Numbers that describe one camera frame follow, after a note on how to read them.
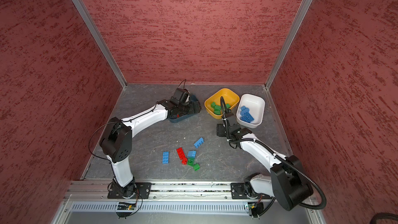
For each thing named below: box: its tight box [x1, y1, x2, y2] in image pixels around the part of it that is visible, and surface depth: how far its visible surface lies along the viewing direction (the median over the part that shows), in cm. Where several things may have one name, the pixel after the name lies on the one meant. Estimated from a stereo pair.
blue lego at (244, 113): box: [239, 105, 254, 119], surface depth 105 cm
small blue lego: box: [240, 105, 250, 114], surface depth 107 cm
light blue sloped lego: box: [187, 150, 197, 159], surface depth 85 cm
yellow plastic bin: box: [204, 87, 240, 120], surface depth 109 cm
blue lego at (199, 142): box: [193, 136, 205, 149], surface depth 90 cm
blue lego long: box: [162, 150, 169, 164], surface depth 85 cm
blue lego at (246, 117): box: [239, 114, 255, 123], surface depth 102 cm
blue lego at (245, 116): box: [240, 109, 255, 123], surface depth 102 cm
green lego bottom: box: [192, 162, 201, 172], surface depth 82 cm
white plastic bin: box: [235, 93, 266, 129], surface depth 109 cm
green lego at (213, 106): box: [210, 101, 219, 110], surface depth 108 cm
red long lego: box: [176, 147, 188, 163], surface depth 87 cm
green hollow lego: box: [187, 157, 195, 166], surface depth 83 cm
